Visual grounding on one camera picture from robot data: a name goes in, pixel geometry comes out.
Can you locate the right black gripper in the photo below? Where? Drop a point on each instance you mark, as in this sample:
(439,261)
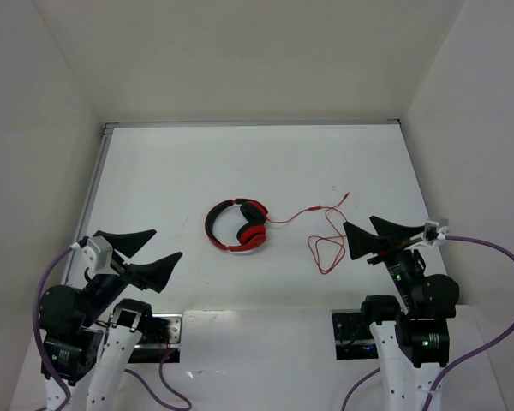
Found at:
(361,241)

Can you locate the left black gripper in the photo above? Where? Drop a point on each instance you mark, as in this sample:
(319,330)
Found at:
(122,265)

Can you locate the red black headphones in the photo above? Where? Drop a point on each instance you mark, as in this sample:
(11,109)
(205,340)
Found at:
(251,235)

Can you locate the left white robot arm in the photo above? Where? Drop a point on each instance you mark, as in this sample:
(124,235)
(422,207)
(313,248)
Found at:
(87,336)

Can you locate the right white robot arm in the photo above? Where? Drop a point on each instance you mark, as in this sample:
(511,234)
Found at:
(409,329)

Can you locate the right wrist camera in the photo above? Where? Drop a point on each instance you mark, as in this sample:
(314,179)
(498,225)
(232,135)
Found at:
(435,232)

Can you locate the aluminium table edge rail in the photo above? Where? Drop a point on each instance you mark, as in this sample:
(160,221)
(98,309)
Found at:
(166,176)

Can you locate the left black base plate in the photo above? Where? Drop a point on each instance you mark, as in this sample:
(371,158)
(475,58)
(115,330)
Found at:
(161,340)

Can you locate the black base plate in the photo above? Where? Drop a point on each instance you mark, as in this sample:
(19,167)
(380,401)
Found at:
(353,339)
(161,340)

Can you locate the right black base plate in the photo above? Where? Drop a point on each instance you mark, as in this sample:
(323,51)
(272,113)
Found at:
(353,339)

